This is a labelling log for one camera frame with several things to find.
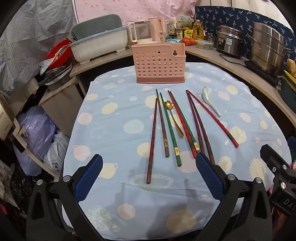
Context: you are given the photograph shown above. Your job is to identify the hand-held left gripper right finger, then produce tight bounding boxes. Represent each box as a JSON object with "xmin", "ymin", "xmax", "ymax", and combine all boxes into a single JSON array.
[{"xmin": 195, "ymin": 153, "xmax": 273, "ymax": 241}]

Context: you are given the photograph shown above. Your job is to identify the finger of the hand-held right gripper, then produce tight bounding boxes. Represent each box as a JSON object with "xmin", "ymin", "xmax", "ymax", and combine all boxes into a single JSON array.
[{"xmin": 260, "ymin": 144, "xmax": 292, "ymax": 176}]

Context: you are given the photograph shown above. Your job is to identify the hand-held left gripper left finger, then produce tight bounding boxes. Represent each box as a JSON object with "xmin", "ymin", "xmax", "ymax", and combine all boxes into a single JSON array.
[{"xmin": 25, "ymin": 153, "xmax": 104, "ymax": 241}]

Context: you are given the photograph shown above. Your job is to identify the dark maroon chopstick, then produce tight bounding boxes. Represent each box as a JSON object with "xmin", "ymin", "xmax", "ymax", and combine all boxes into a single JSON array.
[
  {"xmin": 187, "ymin": 91, "xmax": 215, "ymax": 164},
  {"xmin": 146, "ymin": 98, "xmax": 159, "ymax": 184},
  {"xmin": 186, "ymin": 90, "xmax": 206, "ymax": 155}
]

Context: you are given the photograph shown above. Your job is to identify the green chopstick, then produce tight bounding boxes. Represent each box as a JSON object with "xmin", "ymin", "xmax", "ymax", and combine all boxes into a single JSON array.
[
  {"xmin": 159, "ymin": 92, "xmax": 182, "ymax": 167},
  {"xmin": 169, "ymin": 91, "xmax": 201, "ymax": 154}
]

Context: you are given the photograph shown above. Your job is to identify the red chopstick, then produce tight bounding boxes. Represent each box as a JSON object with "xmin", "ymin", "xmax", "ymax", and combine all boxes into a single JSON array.
[
  {"xmin": 186, "ymin": 90, "xmax": 239, "ymax": 148},
  {"xmin": 168, "ymin": 90, "xmax": 197, "ymax": 159}
]

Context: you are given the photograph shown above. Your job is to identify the dark brown chopstick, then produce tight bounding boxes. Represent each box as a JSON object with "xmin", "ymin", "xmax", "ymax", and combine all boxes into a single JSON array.
[{"xmin": 156, "ymin": 89, "xmax": 170, "ymax": 158}]

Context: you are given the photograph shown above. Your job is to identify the white ceramic spoon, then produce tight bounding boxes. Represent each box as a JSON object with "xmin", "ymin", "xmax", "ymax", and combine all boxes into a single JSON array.
[{"xmin": 202, "ymin": 86, "xmax": 222, "ymax": 117}]

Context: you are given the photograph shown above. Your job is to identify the gold flower spoon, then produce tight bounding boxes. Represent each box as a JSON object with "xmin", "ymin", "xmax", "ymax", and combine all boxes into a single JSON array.
[{"xmin": 164, "ymin": 100, "xmax": 184, "ymax": 138}]

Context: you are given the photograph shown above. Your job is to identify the pink perforated utensil holder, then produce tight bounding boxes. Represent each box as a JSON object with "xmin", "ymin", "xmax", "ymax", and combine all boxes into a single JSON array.
[{"xmin": 131, "ymin": 42, "xmax": 186, "ymax": 84}]

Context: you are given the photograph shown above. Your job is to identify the white plastic bag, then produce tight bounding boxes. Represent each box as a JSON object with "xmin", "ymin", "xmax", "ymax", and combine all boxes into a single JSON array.
[{"xmin": 44, "ymin": 131, "xmax": 70, "ymax": 173}]

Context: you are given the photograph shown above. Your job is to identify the blue printed tablecloth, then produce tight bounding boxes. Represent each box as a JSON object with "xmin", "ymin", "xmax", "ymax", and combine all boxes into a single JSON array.
[{"xmin": 62, "ymin": 61, "xmax": 292, "ymax": 234}]

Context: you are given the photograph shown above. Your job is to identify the green plastic container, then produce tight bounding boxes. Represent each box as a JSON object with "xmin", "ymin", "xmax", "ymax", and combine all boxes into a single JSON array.
[{"xmin": 280, "ymin": 70, "xmax": 296, "ymax": 109}]

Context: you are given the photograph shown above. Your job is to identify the purple plastic bag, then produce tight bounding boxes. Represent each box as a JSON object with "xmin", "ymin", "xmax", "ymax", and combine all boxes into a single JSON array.
[{"xmin": 14, "ymin": 107, "xmax": 57, "ymax": 175}]

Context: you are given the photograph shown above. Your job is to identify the wooden side cabinet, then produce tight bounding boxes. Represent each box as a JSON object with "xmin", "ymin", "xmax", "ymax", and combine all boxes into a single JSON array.
[{"xmin": 38, "ymin": 76, "xmax": 89, "ymax": 139}]

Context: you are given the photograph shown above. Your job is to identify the black induction cooker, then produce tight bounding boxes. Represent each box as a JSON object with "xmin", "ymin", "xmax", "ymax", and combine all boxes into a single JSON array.
[{"xmin": 243, "ymin": 60, "xmax": 280, "ymax": 87}]

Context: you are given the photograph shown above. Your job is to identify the brown bread roll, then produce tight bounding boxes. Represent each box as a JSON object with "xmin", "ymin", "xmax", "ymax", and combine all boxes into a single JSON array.
[{"xmin": 287, "ymin": 59, "xmax": 296, "ymax": 75}]

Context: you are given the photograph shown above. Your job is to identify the white appliance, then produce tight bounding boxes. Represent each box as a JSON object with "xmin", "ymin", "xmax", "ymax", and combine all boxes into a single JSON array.
[{"xmin": 0, "ymin": 94, "xmax": 27, "ymax": 149}]

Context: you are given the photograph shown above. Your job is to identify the black frying pans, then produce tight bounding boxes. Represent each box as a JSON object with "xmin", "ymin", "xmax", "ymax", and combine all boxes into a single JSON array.
[{"xmin": 38, "ymin": 62, "xmax": 73, "ymax": 91}]

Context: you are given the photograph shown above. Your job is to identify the steel steamer pot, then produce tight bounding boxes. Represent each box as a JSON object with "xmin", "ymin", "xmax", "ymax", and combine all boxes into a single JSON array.
[{"xmin": 248, "ymin": 22, "xmax": 292, "ymax": 77}]

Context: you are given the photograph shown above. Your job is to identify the curved wooden counter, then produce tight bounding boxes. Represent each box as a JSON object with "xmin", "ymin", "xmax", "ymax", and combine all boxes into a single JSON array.
[{"xmin": 69, "ymin": 43, "xmax": 296, "ymax": 149}]

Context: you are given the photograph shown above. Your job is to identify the steel rice cooker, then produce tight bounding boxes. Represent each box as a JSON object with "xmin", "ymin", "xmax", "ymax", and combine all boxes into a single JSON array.
[{"xmin": 216, "ymin": 24, "xmax": 249, "ymax": 58}]

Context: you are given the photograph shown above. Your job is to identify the red plastic basin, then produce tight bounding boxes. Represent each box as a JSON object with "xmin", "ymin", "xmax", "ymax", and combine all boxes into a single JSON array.
[{"xmin": 45, "ymin": 39, "xmax": 72, "ymax": 68}]

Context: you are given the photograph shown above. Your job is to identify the grey dish drainer tub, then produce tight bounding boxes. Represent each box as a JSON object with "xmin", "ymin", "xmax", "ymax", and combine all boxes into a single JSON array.
[{"xmin": 69, "ymin": 14, "xmax": 129, "ymax": 65}]

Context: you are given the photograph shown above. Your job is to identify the glass food container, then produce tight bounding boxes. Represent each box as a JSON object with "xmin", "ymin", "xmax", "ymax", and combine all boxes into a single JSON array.
[{"xmin": 195, "ymin": 39, "xmax": 214, "ymax": 49}]

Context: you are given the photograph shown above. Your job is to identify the cooking oil bottle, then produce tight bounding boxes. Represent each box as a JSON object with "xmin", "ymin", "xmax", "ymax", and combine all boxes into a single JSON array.
[{"xmin": 193, "ymin": 19, "xmax": 205, "ymax": 40}]

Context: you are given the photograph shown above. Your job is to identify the dark sauce bottle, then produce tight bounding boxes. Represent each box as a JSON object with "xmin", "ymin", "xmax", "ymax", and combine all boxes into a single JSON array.
[{"xmin": 169, "ymin": 21, "xmax": 177, "ymax": 39}]

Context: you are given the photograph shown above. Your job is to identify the white clear jug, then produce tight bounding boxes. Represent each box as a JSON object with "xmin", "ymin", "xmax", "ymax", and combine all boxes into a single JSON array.
[{"xmin": 128, "ymin": 20, "xmax": 152, "ymax": 44}]

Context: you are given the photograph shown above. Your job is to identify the silver foil sheet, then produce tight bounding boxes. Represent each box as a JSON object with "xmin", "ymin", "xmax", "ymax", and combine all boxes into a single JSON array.
[{"xmin": 0, "ymin": 0, "xmax": 77, "ymax": 98}]

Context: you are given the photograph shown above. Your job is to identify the white green carton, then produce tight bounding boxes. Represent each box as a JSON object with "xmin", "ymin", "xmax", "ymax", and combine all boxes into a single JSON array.
[{"xmin": 175, "ymin": 14, "xmax": 193, "ymax": 29}]

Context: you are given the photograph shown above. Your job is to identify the pink electric kettle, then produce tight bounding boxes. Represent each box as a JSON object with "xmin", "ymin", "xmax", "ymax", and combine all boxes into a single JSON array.
[{"xmin": 148, "ymin": 17, "xmax": 166, "ymax": 42}]

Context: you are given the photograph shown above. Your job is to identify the black power cable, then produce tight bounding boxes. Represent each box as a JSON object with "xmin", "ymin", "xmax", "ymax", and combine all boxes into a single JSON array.
[{"xmin": 219, "ymin": 54, "xmax": 249, "ymax": 67}]

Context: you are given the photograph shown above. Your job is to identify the blue floral wall cloth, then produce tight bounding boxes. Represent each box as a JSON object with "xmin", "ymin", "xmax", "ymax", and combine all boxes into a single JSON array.
[{"xmin": 195, "ymin": 6, "xmax": 294, "ymax": 61}]

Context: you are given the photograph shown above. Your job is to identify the pink dotted wall cloth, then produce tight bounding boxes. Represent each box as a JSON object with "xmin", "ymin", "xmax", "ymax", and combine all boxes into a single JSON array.
[{"xmin": 73, "ymin": 0, "xmax": 197, "ymax": 26}]

